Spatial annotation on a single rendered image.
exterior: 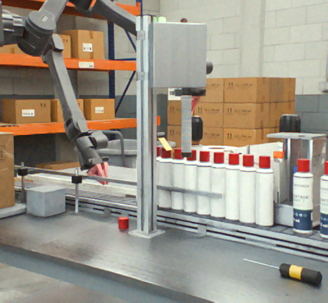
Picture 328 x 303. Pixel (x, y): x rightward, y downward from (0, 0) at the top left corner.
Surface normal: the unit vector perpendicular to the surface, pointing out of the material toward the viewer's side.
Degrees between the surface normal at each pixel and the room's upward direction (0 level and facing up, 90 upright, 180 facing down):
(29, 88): 90
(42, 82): 90
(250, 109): 90
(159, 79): 90
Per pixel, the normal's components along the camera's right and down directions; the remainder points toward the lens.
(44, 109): 0.69, 0.07
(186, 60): 0.29, 0.09
